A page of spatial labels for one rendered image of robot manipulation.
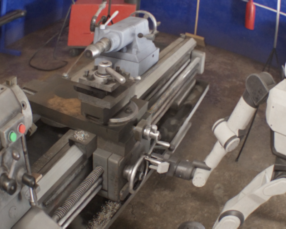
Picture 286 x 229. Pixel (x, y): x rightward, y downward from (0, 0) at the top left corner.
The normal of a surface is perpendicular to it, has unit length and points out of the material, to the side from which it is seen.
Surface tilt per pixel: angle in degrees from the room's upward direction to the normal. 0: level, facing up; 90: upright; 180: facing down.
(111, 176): 90
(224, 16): 90
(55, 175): 36
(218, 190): 0
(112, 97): 0
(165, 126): 0
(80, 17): 90
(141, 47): 66
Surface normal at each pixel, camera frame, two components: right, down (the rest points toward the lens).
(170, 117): 0.08, -0.87
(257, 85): -0.68, 0.15
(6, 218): 0.91, 0.26
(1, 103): 0.71, -0.43
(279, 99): -0.57, -0.40
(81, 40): -0.06, 0.48
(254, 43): -0.40, 0.42
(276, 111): -0.74, 0.33
